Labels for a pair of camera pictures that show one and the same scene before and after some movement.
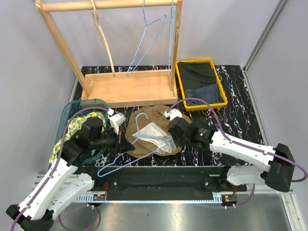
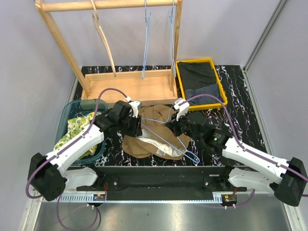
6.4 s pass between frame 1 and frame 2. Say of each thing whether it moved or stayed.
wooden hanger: stayed
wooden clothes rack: stayed
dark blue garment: stayed
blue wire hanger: moved
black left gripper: moved
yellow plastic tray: stayed
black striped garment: stayed
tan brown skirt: moved
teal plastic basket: stayed
